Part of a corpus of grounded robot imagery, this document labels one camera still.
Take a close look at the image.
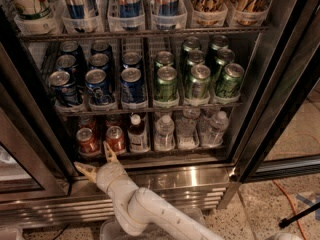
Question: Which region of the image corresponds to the stainless steel fridge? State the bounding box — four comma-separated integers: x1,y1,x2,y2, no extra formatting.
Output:
0,0,320,230

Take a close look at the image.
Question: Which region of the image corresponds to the right clear water bottle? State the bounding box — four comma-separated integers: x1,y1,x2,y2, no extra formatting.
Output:
202,111,229,147

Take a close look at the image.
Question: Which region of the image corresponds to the front middle blue pepsi can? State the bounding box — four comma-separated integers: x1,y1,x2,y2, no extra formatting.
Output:
85,69,114,105

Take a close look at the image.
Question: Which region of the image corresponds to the red coke can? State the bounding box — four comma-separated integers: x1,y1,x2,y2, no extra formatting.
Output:
105,114,122,128
106,126,126,154
78,115,96,131
76,128,100,156

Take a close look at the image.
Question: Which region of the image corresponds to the front right blue pepsi can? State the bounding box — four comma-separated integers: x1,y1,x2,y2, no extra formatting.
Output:
120,68,146,103

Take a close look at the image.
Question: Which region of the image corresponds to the brown drink bottle white label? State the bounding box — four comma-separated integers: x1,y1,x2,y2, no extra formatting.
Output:
128,114,150,153

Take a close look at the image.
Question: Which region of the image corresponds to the black stand leg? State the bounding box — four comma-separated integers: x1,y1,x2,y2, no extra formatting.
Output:
279,202,320,228

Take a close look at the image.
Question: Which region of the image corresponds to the front left green can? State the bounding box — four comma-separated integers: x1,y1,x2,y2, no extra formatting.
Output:
155,66,177,102

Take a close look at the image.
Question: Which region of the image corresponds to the orange power cable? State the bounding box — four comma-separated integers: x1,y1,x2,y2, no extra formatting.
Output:
271,179,308,240

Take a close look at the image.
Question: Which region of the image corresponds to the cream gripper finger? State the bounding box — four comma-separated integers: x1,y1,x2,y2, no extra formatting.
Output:
103,141,118,163
74,162,97,183

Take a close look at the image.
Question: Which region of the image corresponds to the middle clear water bottle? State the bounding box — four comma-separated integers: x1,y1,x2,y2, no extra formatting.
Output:
176,109,200,149

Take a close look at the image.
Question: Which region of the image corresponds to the front left blue pepsi can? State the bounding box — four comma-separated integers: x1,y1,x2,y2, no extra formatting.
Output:
49,71,82,107

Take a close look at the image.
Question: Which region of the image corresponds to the fridge glass door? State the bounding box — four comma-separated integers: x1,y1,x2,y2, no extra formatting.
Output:
230,0,320,183

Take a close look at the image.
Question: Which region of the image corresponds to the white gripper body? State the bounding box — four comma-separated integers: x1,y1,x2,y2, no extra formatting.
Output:
96,162,127,193

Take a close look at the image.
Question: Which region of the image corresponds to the front middle green can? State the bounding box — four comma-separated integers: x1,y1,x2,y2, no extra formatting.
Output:
185,64,211,100

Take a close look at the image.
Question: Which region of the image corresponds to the front right green can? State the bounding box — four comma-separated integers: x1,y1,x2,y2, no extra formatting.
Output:
215,63,244,98

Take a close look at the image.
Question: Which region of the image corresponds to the left clear water bottle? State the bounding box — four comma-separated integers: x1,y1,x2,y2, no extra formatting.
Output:
154,115,175,151

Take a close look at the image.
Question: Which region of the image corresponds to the clear plastic bin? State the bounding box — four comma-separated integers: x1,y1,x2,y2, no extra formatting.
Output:
99,208,207,240

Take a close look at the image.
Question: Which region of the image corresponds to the blue pepsi can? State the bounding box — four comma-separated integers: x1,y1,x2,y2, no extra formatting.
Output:
85,69,114,105
49,71,82,107
120,68,146,103

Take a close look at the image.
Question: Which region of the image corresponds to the green can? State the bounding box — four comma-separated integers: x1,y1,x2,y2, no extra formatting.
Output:
215,63,244,98
155,66,177,102
185,64,211,100

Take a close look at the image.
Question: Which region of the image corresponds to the middle red bull can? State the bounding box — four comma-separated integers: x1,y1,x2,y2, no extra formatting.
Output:
114,0,142,19

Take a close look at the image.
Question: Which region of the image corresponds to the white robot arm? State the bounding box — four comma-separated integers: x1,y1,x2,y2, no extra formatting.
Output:
74,141,224,240

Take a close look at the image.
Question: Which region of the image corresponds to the clear water bottle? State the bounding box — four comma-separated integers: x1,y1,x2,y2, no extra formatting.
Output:
176,109,200,149
202,111,229,147
154,115,175,151

